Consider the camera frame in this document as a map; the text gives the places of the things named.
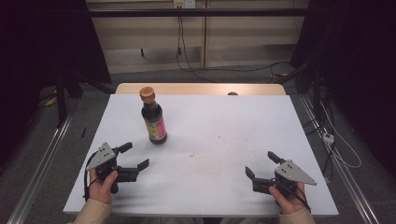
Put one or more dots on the white table sheet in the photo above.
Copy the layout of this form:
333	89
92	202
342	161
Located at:
218	130

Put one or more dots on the beige panel post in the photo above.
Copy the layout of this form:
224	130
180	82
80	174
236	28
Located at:
204	37

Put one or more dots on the dark curtain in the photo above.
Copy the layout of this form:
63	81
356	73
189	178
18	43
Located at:
40	46
358	62

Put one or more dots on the black panel leg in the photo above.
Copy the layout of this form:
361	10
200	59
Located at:
142	52

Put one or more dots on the white wall socket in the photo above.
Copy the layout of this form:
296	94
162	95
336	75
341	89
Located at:
184	3

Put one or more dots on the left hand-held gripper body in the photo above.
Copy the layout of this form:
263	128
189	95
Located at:
101	157

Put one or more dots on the wooden table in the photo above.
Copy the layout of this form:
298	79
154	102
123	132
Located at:
193	89

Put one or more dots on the aluminium floor rail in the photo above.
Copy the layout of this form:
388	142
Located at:
40	168
342	174

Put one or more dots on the black metal stand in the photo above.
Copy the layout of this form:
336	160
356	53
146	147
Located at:
60	99

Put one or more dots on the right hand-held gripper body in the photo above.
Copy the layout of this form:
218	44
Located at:
294	173

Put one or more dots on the person's right hand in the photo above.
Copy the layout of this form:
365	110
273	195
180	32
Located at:
288	202

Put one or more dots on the dark soy sauce bottle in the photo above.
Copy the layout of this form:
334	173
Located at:
154	119

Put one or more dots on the person's left hand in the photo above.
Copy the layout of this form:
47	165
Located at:
101	189

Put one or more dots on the black horizontal bar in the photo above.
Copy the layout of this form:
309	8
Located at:
199	12

